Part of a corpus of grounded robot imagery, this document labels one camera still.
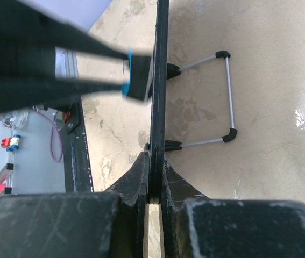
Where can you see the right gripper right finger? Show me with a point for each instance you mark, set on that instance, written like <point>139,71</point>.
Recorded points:
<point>194,225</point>

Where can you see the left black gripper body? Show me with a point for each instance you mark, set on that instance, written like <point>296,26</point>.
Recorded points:
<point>23,81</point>

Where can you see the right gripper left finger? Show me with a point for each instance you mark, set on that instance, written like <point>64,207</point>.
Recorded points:
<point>111,223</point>

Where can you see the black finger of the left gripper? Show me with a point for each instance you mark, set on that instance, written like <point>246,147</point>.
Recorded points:
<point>70,89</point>
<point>87,40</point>

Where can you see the blue whiteboard eraser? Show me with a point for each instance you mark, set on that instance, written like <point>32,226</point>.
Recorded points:
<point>141,74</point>

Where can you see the white whiteboard black frame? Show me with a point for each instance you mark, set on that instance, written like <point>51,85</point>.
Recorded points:
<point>157,133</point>

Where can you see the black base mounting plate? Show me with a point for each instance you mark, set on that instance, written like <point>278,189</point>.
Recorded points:
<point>76,158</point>

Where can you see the red blue toy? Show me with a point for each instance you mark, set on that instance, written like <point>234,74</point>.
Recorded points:
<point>11,144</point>

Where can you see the metal wire whiteboard stand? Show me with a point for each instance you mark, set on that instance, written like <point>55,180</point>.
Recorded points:
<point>200,106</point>

